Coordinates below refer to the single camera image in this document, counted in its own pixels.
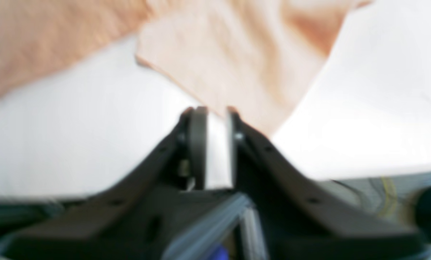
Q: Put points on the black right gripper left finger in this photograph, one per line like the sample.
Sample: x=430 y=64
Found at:
x=126 y=221

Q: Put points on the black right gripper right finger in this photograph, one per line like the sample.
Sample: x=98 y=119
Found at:
x=302 y=221

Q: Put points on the peach pink T-shirt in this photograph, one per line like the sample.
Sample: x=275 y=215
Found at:
x=260 y=56

